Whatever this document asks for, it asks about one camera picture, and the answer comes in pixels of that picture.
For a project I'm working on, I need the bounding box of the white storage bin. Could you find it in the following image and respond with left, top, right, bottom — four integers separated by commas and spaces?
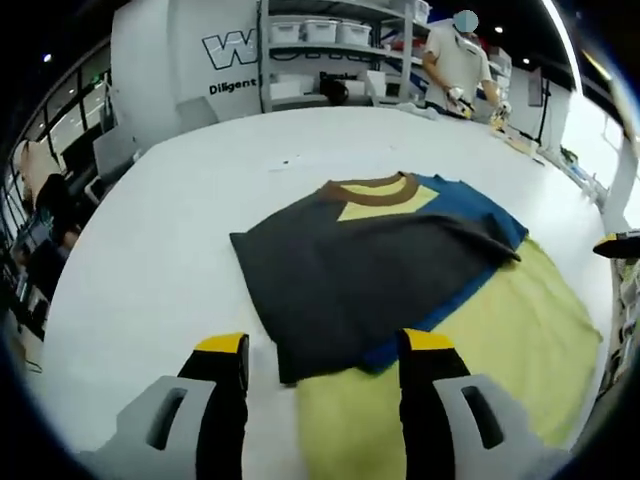
271, 19, 304, 44
337, 22, 374, 46
303, 19, 341, 44

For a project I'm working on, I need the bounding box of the yellow blue grey garment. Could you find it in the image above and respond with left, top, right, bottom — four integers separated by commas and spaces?
229, 170, 604, 480

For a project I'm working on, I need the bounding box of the beige flat object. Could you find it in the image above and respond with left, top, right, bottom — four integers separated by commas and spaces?
502, 132, 540, 157

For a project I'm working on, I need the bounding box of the black floor stand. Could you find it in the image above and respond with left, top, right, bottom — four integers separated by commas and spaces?
528, 72, 552, 149

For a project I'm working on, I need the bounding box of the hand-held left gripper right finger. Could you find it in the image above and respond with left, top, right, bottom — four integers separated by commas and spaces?
398, 328, 540, 480

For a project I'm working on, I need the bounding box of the black backpack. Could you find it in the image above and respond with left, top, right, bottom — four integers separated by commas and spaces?
319, 79, 351, 105

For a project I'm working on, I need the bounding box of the grey metal shelf rack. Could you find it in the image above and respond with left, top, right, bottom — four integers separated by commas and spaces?
259, 0, 431, 114

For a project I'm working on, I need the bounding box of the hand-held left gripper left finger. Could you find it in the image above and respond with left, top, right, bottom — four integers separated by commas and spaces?
107, 331, 251, 480

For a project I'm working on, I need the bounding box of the white box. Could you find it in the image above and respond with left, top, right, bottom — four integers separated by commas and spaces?
272, 74, 311, 99

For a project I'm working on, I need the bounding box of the grey chair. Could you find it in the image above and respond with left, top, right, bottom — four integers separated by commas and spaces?
177, 97, 220, 125
92, 134, 140, 175
364, 69, 388, 98

